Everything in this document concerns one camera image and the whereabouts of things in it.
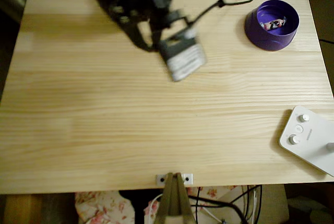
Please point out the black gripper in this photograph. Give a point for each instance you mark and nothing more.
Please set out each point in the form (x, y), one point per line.
(140, 34)

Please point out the candy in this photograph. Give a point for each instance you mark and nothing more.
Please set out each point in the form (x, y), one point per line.
(274, 23)

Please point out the purple bowl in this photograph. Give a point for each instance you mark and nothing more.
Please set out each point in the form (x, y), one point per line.
(271, 40)

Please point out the floral cloth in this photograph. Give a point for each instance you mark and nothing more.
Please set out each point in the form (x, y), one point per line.
(104, 208)

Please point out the white lamp base with knobs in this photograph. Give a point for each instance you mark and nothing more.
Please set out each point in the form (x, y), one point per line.
(310, 143)

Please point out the wooden table leg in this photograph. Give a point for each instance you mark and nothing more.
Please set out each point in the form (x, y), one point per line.
(23, 208)

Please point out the black camera box, white label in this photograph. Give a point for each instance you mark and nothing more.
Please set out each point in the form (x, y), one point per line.
(182, 57)

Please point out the white mounting bracket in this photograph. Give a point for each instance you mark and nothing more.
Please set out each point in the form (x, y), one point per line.
(189, 178)

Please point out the tan camera stand post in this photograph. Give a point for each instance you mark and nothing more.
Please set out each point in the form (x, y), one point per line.
(173, 200)

